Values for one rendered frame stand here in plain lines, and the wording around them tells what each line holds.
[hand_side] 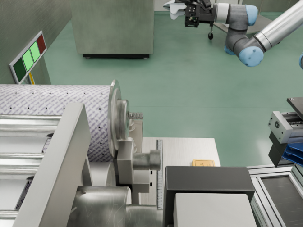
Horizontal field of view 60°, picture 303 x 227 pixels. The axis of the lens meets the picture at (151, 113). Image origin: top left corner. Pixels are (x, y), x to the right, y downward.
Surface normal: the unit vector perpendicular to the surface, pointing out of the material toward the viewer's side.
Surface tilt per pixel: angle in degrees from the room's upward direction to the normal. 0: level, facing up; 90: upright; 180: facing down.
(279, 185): 0
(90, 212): 14
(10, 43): 90
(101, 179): 7
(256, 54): 90
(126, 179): 90
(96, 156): 94
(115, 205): 3
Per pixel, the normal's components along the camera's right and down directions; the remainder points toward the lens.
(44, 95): 0.00, -0.61
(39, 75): -0.02, 0.62
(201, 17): -0.10, -0.26
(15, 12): 1.00, 0.01
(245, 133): 0.00, -0.78
